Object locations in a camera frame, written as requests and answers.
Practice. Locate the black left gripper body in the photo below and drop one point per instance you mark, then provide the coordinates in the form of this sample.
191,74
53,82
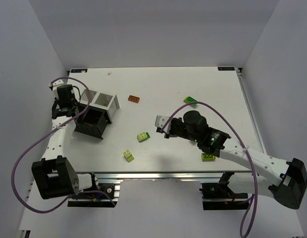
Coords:
91,121

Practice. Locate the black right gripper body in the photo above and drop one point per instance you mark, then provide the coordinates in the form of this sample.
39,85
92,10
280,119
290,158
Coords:
171,127

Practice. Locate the pale yellow on green lego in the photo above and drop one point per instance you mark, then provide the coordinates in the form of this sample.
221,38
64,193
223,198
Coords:
143,136

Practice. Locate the brown lego brick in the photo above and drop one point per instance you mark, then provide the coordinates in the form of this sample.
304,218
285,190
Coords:
134,99

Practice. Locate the pale yellow stepped lego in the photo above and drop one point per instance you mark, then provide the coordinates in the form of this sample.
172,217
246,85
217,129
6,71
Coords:
128,156

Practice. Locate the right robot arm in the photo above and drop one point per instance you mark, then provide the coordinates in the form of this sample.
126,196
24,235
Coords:
284,181

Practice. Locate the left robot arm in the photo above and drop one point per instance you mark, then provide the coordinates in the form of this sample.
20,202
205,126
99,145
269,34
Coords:
53,174

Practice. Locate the green lime long lego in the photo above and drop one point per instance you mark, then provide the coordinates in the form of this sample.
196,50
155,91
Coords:
191,101

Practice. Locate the black slotted container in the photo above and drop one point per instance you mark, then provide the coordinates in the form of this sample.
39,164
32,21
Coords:
93,122

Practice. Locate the blue corner sticker left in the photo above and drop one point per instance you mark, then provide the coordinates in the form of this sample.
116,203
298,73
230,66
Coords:
78,70

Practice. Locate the lime long lego brick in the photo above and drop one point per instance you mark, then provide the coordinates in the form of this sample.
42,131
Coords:
207,158

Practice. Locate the white slotted container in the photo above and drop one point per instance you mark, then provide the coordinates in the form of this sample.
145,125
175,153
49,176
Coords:
101,102

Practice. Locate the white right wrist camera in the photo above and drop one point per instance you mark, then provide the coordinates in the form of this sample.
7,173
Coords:
162,124

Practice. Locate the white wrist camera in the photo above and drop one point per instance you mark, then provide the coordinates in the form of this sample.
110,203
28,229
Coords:
53,87
162,124

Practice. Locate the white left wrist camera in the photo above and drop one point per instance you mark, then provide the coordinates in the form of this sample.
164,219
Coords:
53,87

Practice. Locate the aluminium table edge rail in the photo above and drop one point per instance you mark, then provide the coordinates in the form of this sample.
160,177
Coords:
183,176

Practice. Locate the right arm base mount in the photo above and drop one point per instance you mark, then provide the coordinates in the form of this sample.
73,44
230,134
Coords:
216,196

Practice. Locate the right side table rail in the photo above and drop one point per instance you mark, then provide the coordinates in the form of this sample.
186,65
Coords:
250,111

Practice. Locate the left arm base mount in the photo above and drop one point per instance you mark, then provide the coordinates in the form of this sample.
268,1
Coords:
103,193

